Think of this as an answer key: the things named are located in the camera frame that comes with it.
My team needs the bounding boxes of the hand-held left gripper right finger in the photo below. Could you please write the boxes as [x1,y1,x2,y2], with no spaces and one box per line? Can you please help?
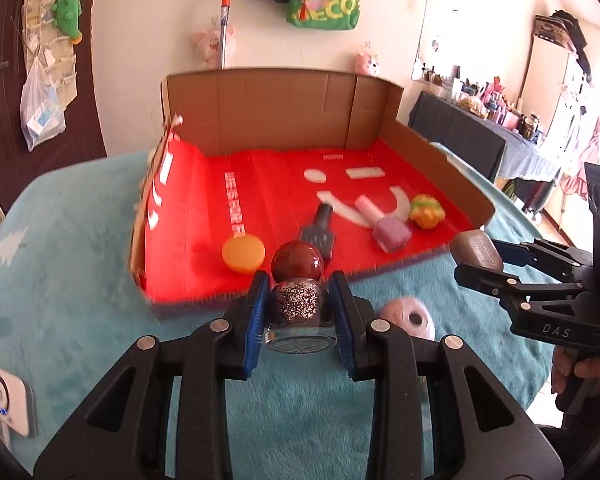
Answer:
[328,270,566,480]

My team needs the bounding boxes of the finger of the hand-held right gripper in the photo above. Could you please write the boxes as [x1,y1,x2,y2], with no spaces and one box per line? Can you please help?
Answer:
[495,239,595,281]
[454,262,588,313]

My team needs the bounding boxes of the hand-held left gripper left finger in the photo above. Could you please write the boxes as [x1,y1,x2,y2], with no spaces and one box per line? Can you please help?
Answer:
[32,270,272,480]

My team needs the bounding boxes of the brown earbud case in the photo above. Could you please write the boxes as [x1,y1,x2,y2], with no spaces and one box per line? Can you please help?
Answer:
[450,230,505,273]

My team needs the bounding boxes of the glitter nail polish red cap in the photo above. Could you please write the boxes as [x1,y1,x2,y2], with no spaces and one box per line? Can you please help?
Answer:
[264,241,338,356]

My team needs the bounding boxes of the pink round device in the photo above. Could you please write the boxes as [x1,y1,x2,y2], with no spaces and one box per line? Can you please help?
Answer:
[379,296,436,341]

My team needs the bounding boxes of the orange round jar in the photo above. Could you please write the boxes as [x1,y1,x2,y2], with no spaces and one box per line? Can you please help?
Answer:
[221,234,266,275]

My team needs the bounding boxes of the yellow green turtle toy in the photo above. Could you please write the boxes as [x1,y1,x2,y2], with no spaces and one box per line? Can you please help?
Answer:
[409,194,445,231]

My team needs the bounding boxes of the dark nail polish bottle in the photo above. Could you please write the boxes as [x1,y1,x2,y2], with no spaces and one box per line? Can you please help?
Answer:
[298,202,337,261]

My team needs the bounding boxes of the purple nail polish pink cap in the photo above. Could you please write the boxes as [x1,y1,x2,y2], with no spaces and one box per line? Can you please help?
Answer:
[356,195,412,253]

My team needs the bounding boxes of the cardboard box with red lining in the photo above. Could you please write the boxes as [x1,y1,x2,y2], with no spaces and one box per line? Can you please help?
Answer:
[128,67,497,322]

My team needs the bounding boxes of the table with blue cloth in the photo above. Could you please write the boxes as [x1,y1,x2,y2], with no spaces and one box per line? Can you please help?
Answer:
[495,125,571,211]

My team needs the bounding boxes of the white wardrobe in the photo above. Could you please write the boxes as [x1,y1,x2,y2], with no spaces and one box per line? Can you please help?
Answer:
[517,35,593,161]

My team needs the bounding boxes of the teal blanket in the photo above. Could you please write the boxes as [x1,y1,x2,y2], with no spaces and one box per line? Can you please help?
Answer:
[0,147,556,480]

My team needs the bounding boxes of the dark bags on wardrobe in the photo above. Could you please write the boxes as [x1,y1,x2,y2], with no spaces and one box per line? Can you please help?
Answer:
[532,10,593,81]

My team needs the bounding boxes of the white device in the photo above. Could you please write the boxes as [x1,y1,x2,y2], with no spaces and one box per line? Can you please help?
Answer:
[0,360,37,438]

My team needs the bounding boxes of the pink pig plush toy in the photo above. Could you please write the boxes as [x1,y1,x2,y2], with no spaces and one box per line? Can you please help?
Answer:
[191,17,237,68]

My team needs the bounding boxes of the orange capped pen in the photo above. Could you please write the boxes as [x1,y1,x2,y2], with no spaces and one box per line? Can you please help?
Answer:
[220,0,231,70]

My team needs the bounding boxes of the dark brown door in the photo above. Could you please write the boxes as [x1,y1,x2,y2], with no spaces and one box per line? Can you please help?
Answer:
[0,0,108,171]

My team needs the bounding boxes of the clear plastic bag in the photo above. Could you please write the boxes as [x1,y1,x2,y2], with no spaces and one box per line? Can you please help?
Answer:
[20,57,66,152]

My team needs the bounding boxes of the beige hanging organizer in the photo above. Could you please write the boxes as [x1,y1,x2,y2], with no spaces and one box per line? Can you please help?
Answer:
[22,0,78,106]

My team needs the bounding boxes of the green plush toy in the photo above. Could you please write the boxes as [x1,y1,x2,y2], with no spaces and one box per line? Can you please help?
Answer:
[50,0,83,43]

